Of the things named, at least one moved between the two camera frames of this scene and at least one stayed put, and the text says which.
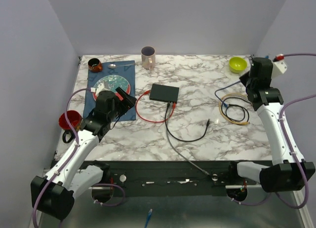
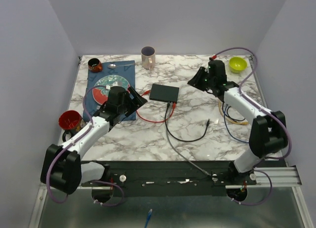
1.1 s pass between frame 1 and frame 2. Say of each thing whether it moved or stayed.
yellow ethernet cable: stayed
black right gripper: moved
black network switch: stayed
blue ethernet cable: moved
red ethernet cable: stayed
